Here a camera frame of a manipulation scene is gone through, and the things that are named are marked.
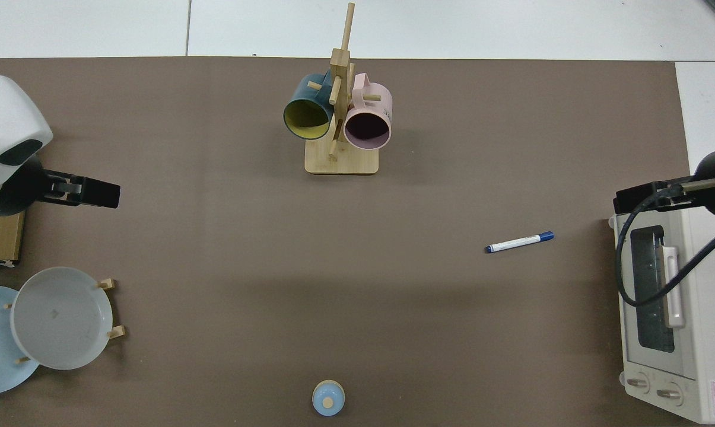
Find white marker blue cap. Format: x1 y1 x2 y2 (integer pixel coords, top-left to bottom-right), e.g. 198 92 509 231
485 231 554 254

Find wooden plate rack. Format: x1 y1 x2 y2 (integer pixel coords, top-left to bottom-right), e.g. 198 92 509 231
4 278 126 364

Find grey plate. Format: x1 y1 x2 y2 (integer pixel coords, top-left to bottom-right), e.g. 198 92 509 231
10 267 113 371

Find brown table cloth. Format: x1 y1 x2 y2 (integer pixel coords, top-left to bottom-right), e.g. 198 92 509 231
0 56 693 427

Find pale toaster oven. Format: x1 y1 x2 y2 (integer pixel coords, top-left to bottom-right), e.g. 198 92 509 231
608 205 715 425

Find dark blue cup yellow inside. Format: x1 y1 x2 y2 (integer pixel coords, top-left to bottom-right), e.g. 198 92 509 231
283 72 335 141

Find wooden cup stand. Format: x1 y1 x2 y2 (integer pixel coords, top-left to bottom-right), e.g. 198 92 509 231
305 2 379 176

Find pink cup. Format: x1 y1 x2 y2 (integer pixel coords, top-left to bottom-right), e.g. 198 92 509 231
343 73 393 151

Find small blue round bell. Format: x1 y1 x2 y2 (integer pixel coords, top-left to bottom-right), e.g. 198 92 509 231
312 380 345 417

